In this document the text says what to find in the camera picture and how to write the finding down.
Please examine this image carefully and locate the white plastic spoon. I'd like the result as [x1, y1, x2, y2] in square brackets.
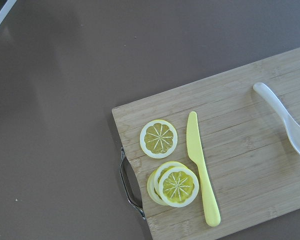
[253, 82, 300, 155]

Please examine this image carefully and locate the single lemon slice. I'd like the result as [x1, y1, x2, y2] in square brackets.
[139, 119, 178, 159]

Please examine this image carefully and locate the yellow plastic knife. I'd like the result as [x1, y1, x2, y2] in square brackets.
[186, 111, 221, 227]

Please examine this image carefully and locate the lower stacked lemon slice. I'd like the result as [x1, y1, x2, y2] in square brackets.
[147, 161, 187, 206]

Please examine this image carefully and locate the stacked lemon slice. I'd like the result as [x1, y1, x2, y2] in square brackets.
[157, 166, 199, 208]
[147, 161, 187, 206]

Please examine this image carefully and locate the top stacked lemon slice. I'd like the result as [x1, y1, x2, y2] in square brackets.
[157, 166, 199, 208]

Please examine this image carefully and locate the bamboo cutting board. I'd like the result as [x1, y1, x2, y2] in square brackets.
[112, 48, 300, 240]

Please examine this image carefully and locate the metal cutting board handle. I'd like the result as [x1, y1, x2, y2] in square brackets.
[119, 147, 146, 220]

